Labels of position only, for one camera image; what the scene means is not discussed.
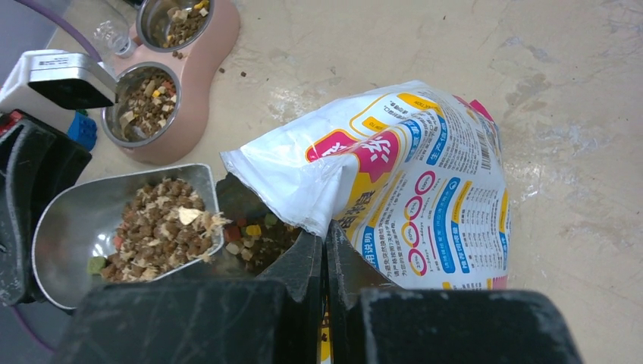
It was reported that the pet food bag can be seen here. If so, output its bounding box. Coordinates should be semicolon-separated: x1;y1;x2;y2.
215;80;513;364

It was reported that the metal food scoop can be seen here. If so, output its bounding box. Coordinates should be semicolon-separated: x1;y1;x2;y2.
31;163;226;310

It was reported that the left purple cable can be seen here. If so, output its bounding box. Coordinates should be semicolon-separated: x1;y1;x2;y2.
14;0;104;64

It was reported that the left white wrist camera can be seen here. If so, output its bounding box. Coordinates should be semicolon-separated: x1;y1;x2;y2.
1;49;118;133

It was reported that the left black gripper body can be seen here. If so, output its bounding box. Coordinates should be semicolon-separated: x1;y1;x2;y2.
1;109;92;306

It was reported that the clear water bottle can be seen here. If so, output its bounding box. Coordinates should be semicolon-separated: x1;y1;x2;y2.
71;0;137;61

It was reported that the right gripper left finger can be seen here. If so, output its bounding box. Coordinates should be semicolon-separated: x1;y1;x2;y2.
52;233;323;363

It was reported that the green blue toy block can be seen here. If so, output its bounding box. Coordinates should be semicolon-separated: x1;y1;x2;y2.
67;109;98;152

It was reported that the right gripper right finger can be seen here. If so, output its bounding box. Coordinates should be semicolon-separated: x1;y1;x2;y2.
325;222;582;363

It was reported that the pink double pet bowl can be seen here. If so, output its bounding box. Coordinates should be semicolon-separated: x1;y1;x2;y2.
102;1;240;165

